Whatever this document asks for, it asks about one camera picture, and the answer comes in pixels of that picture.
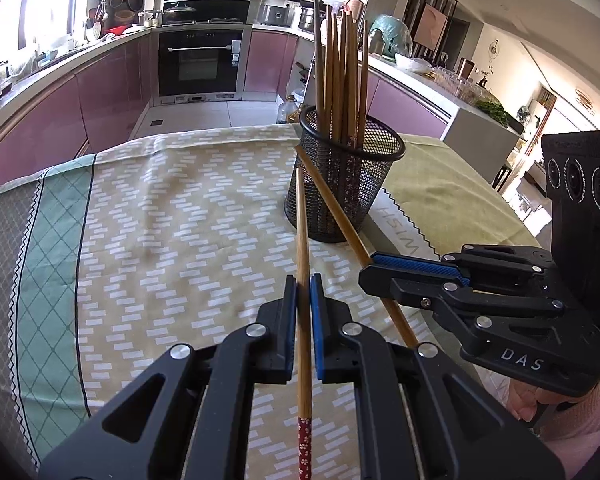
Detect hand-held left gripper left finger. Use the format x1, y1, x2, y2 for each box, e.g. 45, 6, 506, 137
37, 274, 300, 480

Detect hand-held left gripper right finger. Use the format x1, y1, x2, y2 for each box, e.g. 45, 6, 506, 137
310, 273, 566, 480

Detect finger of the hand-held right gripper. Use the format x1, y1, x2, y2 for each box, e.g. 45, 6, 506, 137
371, 244, 557, 289
357, 264, 582, 357

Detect wooden chopstick red patterned end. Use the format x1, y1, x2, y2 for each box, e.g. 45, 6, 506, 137
294, 145, 420, 350
296, 166, 315, 480

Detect black mesh utensil holder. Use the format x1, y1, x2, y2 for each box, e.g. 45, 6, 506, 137
284, 105, 407, 243

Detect bunch of wooden chopsticks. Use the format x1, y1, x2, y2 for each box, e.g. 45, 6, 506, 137
314, 2, 370, 221

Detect person's right forearm pink sleeve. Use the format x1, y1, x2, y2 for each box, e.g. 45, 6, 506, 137
540, 360, 600, 477

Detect person's right hand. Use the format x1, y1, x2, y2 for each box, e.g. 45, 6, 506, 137
505, 377, 557, 424

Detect yellow-green cloth zigzag edge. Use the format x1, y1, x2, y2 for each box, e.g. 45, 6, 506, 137
360, 132, 541, 266

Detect white kitchen island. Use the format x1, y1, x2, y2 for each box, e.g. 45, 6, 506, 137
440, 104, 527, 187

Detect leafy green vegetables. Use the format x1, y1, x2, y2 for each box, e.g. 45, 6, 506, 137
475, 100, 509, 127

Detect beige patterned tablecloth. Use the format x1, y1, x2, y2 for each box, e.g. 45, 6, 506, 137
0, 122, 481, 480

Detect clear food containers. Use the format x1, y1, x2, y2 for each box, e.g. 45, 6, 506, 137
432, 67, 482, 102

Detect plastic oil bottle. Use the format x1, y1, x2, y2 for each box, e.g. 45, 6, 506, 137
277, 95, 301, 124

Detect green glass jar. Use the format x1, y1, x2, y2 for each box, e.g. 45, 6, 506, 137
370, 15, 414, 59

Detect copper pot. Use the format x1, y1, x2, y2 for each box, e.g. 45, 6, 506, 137
345, 0, 367, 27

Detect black built-in oven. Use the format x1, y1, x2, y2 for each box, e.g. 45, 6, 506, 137
157, 29, 245, 99

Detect silver rice cooker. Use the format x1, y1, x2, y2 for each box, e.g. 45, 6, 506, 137
257, 2, 294, 27

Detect purple kitchen cabinets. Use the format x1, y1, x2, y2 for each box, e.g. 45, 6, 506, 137
0, 30, 453, 181

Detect black range hood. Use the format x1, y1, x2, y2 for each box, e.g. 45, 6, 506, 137
162, 0, 255, 25

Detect pot with lid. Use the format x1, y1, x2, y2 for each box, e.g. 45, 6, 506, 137
162, 2, 199, 26

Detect framed wall art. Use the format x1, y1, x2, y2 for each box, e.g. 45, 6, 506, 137
414, 2, 449, 52

